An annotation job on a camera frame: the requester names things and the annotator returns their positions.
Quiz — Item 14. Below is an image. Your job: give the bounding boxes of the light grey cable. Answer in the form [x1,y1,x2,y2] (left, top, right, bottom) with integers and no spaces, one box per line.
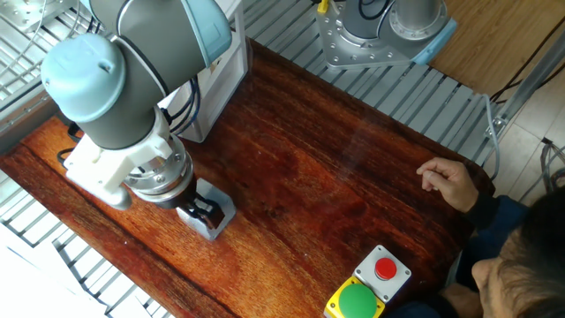
[482,94,553,202]

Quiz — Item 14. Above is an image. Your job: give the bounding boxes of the dark blue sleeved forearm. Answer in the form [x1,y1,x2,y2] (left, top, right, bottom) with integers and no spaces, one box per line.
[454,190,531,288]

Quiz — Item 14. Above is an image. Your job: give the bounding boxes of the small grey box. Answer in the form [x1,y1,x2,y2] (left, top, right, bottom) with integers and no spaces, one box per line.
[176,178,237,242]

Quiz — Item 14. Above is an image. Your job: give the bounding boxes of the grey box with red button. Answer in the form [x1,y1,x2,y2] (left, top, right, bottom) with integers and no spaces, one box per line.
[351,245,413,305]

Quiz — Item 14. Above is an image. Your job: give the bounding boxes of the person's bare hand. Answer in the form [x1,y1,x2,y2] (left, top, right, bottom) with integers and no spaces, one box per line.
[415,156,480,215]
[440,283,485,318]

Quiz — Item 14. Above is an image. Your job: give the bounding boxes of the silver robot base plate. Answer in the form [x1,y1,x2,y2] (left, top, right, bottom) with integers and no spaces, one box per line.
[316,0,416,71]

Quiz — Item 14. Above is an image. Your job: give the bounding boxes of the person head with dark hair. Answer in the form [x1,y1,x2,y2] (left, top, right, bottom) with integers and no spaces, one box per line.
[471,185,565,318]

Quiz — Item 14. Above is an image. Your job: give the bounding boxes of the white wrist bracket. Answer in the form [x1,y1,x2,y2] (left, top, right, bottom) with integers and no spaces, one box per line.
[63,104,174,212]

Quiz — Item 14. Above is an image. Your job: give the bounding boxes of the white wire rack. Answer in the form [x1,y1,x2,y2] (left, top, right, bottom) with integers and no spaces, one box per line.
[0,0,96,103]

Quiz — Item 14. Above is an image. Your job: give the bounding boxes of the aluminium slatted workbench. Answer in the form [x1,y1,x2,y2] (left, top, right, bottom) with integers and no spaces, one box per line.
[0,0,502,318]

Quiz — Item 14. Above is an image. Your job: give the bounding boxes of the white plastic drawer cabinet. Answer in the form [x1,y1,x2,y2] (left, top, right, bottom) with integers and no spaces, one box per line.
[156,0,249,144]

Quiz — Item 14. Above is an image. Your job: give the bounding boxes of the yellow box with green button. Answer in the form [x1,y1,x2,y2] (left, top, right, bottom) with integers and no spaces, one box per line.
[324,276,387,318]

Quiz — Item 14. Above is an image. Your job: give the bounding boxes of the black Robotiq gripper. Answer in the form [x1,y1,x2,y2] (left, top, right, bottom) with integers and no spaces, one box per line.
[154,174,227,231]

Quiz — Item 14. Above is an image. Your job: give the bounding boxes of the black floor cable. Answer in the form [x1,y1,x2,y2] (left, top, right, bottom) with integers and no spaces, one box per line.
[489,17,565,105]

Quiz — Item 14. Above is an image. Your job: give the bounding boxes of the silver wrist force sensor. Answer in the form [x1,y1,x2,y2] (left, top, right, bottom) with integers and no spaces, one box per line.
[124,133,195,205]

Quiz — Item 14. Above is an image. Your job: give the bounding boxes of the aluminium frame rail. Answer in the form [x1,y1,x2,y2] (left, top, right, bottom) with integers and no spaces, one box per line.
[483,26,565,140]
[0,83,61,155]

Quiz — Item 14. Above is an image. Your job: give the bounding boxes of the white paper sheets stack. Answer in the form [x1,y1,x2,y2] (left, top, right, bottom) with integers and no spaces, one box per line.
[0,220,109,318]

